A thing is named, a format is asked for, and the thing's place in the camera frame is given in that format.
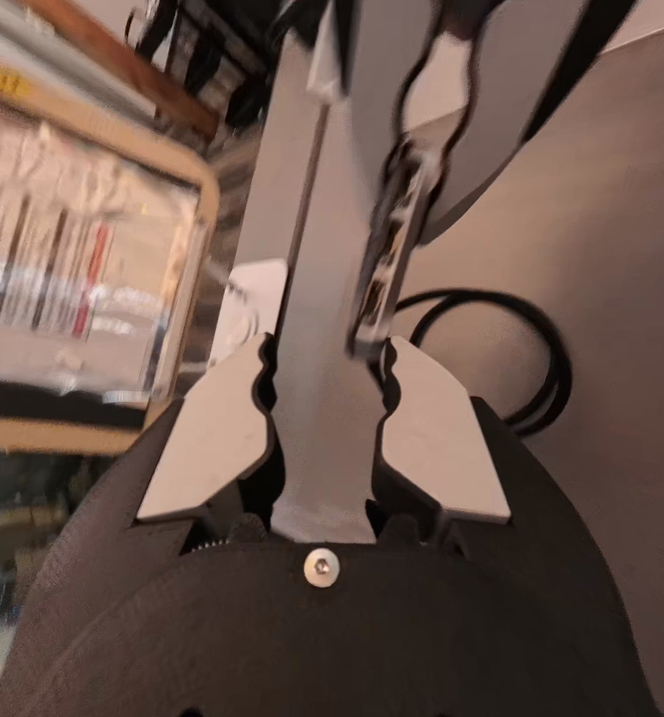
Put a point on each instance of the wooden instruction sign board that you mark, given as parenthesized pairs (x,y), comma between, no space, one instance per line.
(113,252)

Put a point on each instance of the white tablet stand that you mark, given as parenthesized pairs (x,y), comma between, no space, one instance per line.
(259,291)

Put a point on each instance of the dark metal hdmi switch box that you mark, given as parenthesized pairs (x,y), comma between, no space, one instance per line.
(388,252)

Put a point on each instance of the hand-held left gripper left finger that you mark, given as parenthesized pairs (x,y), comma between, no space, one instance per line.
(208,448)

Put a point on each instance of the yellow smiley sticker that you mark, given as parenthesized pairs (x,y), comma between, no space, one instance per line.
(8,84)

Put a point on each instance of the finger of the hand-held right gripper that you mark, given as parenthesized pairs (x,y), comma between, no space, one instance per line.
(382,67)
(505,84)

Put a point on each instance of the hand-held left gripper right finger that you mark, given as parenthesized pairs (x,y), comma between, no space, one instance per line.
(444,448)

